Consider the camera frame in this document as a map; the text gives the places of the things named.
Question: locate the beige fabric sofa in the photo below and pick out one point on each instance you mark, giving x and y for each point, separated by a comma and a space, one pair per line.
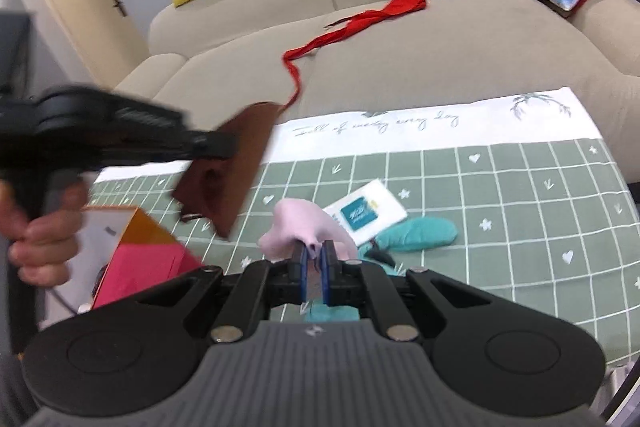
425, 47

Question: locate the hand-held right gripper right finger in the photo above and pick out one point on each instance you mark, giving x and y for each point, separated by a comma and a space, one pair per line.
330, 274

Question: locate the dark screen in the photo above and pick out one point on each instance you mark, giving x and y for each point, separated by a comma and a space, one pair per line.
12, 52

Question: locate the teal cloth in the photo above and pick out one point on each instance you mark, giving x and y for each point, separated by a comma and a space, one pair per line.
420, 234

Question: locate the person's left hand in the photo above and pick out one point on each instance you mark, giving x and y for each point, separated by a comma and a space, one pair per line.
47, 242

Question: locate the pink cloth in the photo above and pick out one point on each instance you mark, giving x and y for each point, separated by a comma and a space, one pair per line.
300, 219

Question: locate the white tissue packet teal label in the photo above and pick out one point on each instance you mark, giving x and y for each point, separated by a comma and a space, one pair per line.
367, 212

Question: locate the green checked tablecloth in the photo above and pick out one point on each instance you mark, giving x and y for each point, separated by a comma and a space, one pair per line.
500, 217

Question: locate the red ribbon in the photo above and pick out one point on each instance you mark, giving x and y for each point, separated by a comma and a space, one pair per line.
360, 22

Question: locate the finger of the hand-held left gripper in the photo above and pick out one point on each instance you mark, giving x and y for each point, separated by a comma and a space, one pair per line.
217, 146

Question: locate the orange-rimmed white box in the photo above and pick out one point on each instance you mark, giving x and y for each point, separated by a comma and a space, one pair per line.
145, 232

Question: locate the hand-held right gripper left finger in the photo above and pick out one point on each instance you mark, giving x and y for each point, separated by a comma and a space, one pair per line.
300, 274

